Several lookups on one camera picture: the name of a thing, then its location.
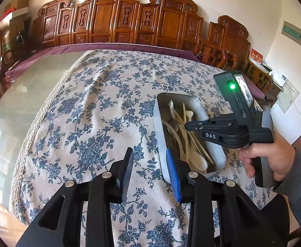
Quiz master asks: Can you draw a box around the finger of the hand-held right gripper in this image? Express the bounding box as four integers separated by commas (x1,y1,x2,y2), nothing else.
199,131,249,149
184,116,249,132

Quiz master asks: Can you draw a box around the person's right forearm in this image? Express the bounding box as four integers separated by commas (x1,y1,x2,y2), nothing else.
273,127,301,228

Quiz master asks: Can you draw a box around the metal spoon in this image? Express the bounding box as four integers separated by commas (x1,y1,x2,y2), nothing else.
169,119,182,144

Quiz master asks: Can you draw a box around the blue floral tablecloth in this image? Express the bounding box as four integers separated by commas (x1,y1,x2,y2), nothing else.
9,49,273,247

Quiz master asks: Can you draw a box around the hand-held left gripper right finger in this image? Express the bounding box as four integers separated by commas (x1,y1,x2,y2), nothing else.
166,148,286,247

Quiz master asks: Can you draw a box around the purple tablecloth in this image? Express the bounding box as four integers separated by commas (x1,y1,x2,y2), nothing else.
5,44,266,101

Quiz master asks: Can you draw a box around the black desk lamp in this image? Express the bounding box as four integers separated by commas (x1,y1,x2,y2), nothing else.
15,30,26,50

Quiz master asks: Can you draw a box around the white box blue print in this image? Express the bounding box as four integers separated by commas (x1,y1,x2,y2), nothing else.
272,73,288,87

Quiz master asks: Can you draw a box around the red box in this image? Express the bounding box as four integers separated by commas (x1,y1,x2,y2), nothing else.
250,48,265,65

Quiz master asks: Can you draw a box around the white wall panel box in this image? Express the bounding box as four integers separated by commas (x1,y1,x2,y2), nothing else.
276,79,300,114

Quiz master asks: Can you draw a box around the wooden armchair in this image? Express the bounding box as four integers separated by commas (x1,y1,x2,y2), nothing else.
243,59,274,96
195,38,229,69

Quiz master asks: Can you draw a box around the grey metal tray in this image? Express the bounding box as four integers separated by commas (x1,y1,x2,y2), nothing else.
153,93,227,183

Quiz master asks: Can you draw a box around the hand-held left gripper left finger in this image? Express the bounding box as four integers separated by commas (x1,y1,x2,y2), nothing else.
16,147,134,247

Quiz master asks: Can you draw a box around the green wall sign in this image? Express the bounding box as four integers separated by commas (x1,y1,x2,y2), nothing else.
281,20,301,47

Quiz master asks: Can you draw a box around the person's right hand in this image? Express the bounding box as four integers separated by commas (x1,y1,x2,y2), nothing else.
239,142,296,183

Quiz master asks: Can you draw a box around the carved wooden chair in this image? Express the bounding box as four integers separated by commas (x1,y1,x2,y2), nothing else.
73,0,141,45
206,15,252,70
137,0,204,52
32,0,75,49
0,28,12,69

